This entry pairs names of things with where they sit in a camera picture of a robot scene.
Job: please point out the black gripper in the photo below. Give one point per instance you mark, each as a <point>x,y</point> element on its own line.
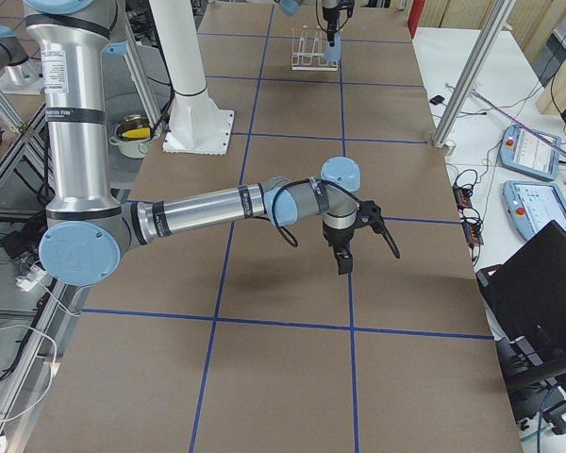
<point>338,238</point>
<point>329,14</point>

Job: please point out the light blue plastic cup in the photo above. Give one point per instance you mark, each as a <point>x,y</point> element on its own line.
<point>332,53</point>

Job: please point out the small black phone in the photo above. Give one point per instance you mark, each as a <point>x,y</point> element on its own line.
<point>437,99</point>

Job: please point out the orange power strip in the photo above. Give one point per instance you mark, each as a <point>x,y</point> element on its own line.
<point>469,217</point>

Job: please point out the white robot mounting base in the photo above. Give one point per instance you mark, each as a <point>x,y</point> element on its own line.
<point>196,123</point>

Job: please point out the near blue teach pendant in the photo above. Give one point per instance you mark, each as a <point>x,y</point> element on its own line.
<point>532,205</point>

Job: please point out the blue teach pendant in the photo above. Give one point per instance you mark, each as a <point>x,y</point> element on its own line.
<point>532,205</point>
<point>523,152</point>

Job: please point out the far blue teach pendant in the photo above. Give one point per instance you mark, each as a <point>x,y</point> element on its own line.
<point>523,152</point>

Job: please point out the black laptop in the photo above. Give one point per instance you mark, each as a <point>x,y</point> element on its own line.
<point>527,294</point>

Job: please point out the white enamel pot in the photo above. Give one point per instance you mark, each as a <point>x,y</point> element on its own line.
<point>131,136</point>

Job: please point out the metal reacher grabber tool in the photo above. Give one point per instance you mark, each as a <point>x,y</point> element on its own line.
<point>514,120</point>

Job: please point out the white wire cup holder rack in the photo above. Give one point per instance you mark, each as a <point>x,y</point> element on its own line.
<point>307,50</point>

